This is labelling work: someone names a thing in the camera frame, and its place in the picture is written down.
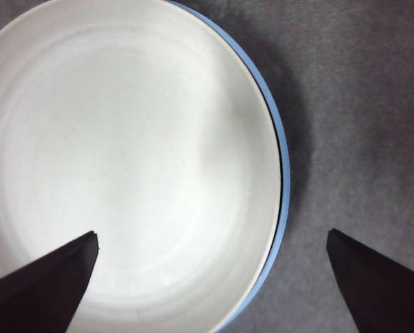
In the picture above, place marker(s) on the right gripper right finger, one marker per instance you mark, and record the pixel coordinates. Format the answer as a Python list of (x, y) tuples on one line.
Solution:
[(383, 288)]

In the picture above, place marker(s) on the blue round plate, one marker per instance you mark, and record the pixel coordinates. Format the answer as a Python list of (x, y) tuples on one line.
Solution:
[(286, 180)]

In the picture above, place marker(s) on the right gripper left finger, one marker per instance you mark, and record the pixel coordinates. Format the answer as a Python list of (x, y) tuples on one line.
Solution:
[(36, 288)]

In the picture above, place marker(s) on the white round plate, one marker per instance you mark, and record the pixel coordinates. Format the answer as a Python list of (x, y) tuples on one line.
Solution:
[(123, 156)]

